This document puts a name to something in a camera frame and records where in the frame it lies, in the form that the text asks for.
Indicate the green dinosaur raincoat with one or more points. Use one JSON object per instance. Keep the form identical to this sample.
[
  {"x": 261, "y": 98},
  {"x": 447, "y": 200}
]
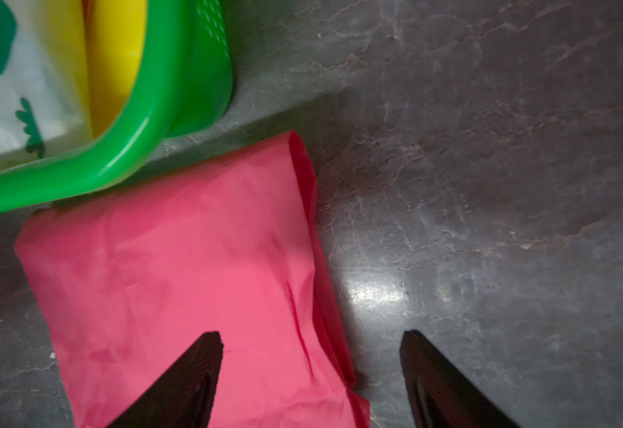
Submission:
[{"x": 44, "y": 108}]

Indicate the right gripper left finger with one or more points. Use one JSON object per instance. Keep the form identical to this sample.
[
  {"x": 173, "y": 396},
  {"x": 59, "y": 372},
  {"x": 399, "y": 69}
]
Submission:
[{"x": 183, "y": 396}]

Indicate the yellow duck raincoat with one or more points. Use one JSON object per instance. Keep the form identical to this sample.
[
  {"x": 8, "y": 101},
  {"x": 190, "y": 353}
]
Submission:
[{"x": 115, "y": 38}]

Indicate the pink raincoat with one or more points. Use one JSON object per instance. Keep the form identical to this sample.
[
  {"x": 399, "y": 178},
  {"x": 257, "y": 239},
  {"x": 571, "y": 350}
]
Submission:
[{"x": 129, "y": 280}]

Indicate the green plastic basket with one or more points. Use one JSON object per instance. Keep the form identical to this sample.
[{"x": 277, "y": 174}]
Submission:
[{"x": 184, "y": 84}]

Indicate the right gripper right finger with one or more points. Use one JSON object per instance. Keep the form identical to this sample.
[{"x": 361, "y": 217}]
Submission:
[{"x": 439, "y": 394}]

